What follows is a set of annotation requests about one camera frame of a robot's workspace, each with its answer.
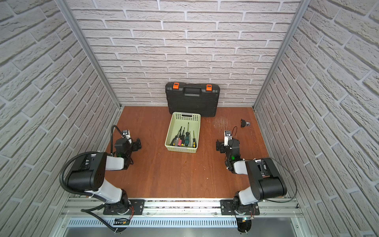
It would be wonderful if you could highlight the black yellow short screwdriver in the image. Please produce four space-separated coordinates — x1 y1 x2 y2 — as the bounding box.
192 130 197 148

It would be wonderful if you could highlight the teal and grey screwdriver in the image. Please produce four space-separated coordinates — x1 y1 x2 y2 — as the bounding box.
185 124 190 147

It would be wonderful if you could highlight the clear tester screwdriver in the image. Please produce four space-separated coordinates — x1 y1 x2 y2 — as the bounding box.
181 128 185 146

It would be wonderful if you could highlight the pink handled screwdriver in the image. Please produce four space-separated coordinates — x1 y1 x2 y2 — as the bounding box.
178 129 183 147

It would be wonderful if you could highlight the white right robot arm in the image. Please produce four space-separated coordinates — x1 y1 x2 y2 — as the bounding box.
216 138 287 208

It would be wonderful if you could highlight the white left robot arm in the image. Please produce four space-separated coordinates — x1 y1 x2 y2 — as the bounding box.
59 125 142 214

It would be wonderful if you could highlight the light green perforated plastic bin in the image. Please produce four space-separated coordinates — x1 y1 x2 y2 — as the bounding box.
165 112 201 153

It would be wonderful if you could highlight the black relay with clear cover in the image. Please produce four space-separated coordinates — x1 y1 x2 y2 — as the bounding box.
240 119 250 128

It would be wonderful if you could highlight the black plastic tool case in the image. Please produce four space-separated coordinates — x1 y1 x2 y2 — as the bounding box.
165 82 221 117

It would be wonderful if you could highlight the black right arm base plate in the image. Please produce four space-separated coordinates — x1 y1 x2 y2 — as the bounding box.
220 199 260 216

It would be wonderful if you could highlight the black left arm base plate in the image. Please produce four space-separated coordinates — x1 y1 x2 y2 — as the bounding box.
103 199 145 215

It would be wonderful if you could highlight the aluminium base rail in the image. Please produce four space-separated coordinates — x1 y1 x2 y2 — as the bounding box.
59 197 303 228

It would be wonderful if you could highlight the aluminium corner frame post left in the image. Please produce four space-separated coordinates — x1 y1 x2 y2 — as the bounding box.
56 0 122 109

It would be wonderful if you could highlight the aluminium corner frame post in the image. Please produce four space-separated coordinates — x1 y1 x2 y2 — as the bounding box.
252 0 311 110
56 0 122 109

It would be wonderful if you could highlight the aluminium corner frame post right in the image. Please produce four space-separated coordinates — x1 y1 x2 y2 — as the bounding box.
252 0 311 110

